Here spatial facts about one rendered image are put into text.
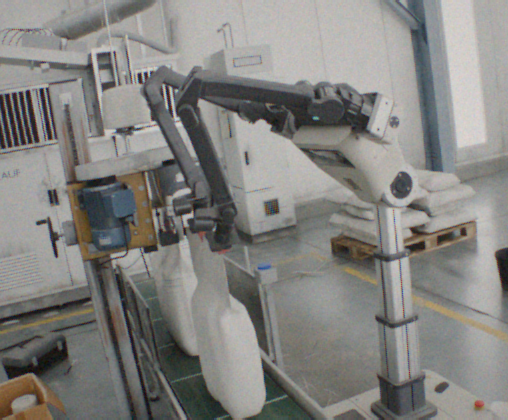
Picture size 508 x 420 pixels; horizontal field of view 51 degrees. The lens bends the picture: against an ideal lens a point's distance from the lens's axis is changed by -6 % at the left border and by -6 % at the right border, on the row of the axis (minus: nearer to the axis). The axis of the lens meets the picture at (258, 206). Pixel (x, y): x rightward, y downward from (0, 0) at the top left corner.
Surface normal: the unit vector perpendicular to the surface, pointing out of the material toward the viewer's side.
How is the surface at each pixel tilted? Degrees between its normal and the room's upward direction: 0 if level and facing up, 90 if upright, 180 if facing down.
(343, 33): 90
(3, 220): 90
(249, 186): 90
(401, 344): 90
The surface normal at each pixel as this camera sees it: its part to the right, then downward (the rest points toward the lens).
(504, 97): 0.37, 0.12
